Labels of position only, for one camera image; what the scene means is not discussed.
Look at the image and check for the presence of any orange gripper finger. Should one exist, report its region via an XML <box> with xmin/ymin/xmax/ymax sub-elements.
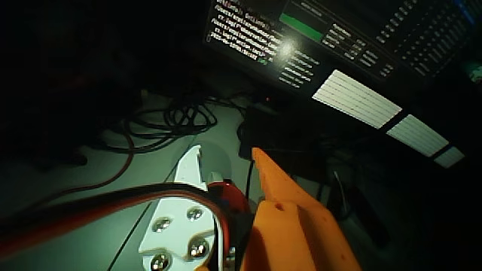
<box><xmin>240</xmin><ymin>146</ymin><xmax>363</xmax><ymax>271</ymax></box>

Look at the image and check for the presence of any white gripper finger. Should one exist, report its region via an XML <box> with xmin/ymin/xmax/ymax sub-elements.
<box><xmin>138</xmin><ymin>144</ymin><xmax>223</xmax><ymax>271</ymax></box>

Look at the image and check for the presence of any dark computer screen with text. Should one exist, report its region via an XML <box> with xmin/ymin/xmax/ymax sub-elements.
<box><xmin>203</xmin><ymin>0</ymin><xmax>482</xmax><ymax>170</ymax></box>

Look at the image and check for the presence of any thin black cable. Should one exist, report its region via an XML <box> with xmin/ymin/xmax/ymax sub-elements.
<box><xmin>245</xmin><ymin>160</ymin><xmax>255</xmax><ymax>201</ymax></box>

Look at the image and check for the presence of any thin red cable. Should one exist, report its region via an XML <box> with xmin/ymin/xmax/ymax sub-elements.
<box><xmin>0</xmin><ymin>131</ymin><xmax>136</xmax><ymax>216</ymax></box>

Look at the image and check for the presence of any black cable bundle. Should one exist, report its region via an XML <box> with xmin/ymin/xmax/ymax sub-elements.
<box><xmin>88</xmin><ymin>96</ymin><xmax>249</xmax><ymax>156</ymax></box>

